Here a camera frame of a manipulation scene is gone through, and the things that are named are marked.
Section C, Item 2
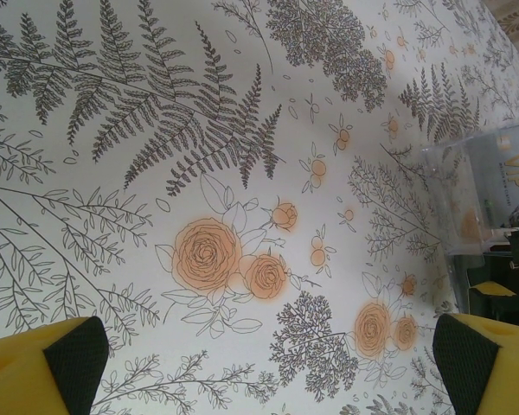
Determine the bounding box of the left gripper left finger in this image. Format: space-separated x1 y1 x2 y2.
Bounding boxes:
0 315 109 415

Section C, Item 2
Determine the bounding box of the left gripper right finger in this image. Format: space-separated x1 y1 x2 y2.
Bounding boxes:
432 313 519 415

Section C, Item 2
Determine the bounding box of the clear acrylic card organizer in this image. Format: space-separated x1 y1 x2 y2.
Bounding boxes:
421 124 519 312

